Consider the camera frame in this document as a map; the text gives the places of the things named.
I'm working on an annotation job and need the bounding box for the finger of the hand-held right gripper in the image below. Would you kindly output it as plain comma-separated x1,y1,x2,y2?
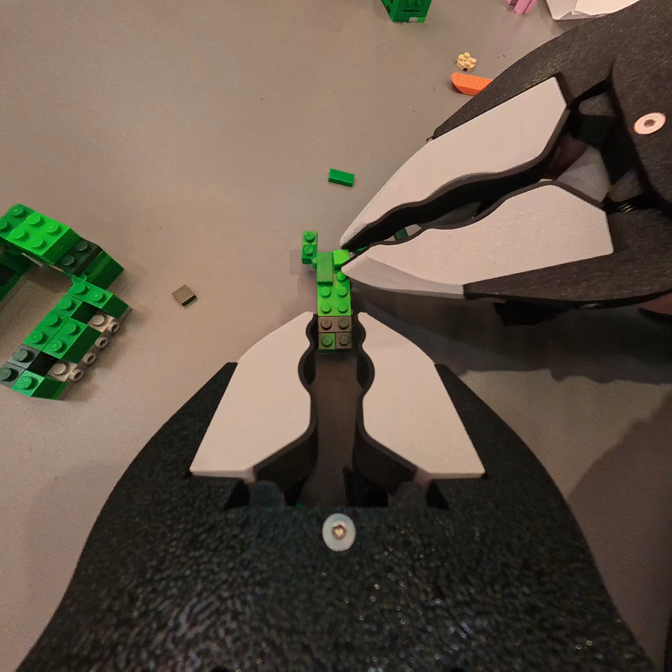
340,76,571,251
340,180,616,301

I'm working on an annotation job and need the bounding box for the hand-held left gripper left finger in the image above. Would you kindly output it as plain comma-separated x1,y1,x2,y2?
188,311,319,482

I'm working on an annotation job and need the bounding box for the orange brick piece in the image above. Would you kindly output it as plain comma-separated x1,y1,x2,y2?
450,72,494,97

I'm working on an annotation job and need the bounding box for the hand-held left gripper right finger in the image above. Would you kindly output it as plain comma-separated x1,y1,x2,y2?
353,312,486,482

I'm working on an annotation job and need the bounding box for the grey desk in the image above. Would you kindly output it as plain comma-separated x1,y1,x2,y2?
0,0,672,672

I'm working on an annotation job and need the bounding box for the large curved green brick assembly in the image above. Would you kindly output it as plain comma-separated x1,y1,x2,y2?
0,203,133,401

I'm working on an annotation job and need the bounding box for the small green brick model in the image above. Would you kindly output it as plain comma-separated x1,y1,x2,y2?
385,0,434,23

